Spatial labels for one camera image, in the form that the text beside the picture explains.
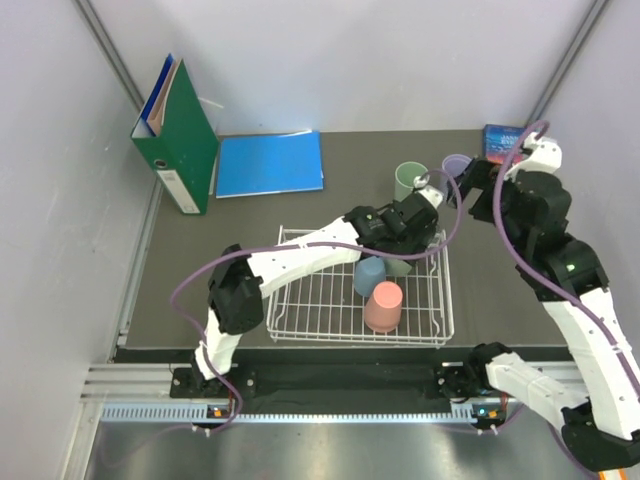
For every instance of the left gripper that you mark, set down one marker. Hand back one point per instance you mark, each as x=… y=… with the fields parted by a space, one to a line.
x=420 y=241

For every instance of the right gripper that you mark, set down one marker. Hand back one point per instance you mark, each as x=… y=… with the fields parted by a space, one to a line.
x=482 y=175

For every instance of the purple cup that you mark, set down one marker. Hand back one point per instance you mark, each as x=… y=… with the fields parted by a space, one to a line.
x=454 y=165

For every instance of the light green cup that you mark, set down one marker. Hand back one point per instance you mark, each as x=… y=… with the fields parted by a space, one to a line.
x=404 y=177

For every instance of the blue cup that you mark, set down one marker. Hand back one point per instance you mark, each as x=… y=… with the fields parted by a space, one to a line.
x=368 y=274

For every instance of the dark green cup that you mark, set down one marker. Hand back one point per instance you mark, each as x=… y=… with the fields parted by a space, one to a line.
x=397 y=268

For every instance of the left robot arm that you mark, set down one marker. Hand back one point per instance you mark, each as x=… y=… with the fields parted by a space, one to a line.
x=241 y=283

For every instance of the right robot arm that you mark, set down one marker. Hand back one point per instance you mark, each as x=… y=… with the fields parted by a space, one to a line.
x=529 y=206

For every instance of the Jane Eyre paperback book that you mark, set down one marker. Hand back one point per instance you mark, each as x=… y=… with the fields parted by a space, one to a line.
x=498 y=140

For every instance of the pink cup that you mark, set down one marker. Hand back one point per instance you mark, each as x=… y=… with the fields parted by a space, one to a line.
x=383 y=310

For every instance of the blue folder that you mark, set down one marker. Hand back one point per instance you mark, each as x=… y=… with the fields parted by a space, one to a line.
x=270 y=164

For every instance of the green lever arch binder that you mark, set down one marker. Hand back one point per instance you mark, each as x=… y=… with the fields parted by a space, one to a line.
x=175 y=138

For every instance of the white wire dish rack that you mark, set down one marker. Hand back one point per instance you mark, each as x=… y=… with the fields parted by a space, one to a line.
x=325 y=307

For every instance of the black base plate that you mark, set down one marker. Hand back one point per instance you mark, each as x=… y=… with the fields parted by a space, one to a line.
x=450 y=373

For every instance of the white cable duct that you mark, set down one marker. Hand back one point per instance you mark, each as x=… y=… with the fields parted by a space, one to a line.
x=204 y=414

